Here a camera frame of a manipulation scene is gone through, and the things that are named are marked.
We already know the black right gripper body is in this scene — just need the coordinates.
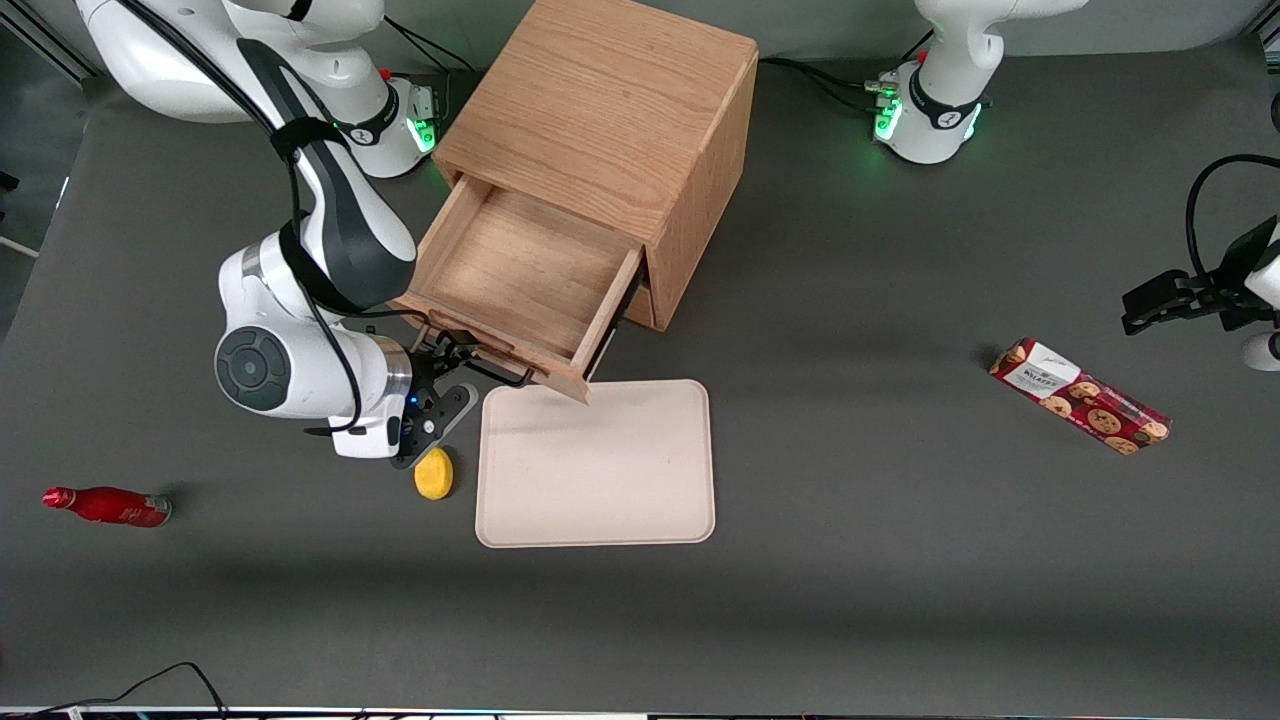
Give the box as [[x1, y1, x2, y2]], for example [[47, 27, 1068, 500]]
[[402, 340, 457, 400]]

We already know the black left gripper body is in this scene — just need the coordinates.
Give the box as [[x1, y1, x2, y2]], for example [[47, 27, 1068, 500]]
[[1190, 222, 1280, 332]]

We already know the black metal drawer handle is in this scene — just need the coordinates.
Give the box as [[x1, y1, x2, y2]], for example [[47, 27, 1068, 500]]
[[428, 322, 538, 391]]

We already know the wooden drawer cabinet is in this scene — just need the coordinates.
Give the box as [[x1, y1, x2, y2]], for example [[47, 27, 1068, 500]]
[[432, 0, 759, 333], [393, 172, 646, 404]]

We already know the red cookie box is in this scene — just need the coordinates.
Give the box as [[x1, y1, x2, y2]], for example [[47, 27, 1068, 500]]
[[988, 338, 1173, 457]]

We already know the yellow lemon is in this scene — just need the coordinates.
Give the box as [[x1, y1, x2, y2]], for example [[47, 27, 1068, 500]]
[[414, 447, 455, 501]]

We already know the beige rectangular tray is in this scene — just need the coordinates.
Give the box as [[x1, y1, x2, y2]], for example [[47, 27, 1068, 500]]
[[475, 379, 717, 549]]

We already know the red bottle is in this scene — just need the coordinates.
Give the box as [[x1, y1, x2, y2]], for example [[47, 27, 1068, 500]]
[[42, 486, 173, 528]]

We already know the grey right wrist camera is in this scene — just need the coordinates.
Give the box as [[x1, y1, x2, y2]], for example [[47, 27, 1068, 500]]
[[390, 383, 479, 470]]

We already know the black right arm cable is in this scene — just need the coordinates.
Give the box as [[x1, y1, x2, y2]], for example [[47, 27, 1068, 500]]
[[120, 0, 441, 437]]

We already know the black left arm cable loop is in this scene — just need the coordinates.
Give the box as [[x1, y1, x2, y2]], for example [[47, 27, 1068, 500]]
[[1185, 154, 1280, 286]]

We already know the black right base cable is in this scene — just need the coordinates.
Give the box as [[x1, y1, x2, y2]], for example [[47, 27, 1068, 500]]
[[383, 15, 479, 78]]

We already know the black base cable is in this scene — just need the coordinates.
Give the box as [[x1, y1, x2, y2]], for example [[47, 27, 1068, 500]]
[[383, 15, 479, 78], [759, 56, 887, 114]]

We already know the thin black table cable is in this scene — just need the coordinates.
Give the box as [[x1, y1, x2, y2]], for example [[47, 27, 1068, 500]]
[[28, 661, 230, 720]]

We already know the black left base cable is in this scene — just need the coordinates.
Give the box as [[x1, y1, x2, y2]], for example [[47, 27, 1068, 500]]
[[759, 56, 887, 114]]

